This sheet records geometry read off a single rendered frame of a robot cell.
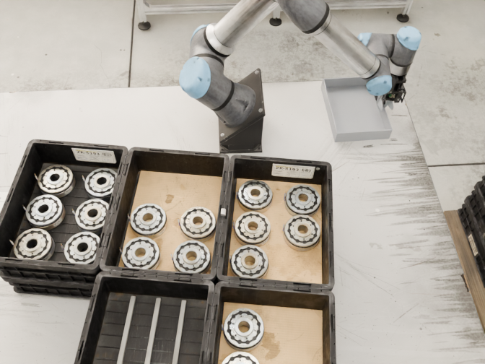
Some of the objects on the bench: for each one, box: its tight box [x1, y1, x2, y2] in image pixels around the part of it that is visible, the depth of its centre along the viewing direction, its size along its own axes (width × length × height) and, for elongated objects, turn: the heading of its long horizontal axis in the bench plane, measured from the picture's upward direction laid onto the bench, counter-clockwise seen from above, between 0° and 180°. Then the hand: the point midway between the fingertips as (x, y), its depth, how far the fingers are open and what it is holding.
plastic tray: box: [321, 77, 393, 142], centre depth 190 cm, size 27×20×5 cm
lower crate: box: [0, 276, 94, 299], centre depth 155 cm, size 40×30×12 cm
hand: (381, 105), depth 190 cm, fingers closed
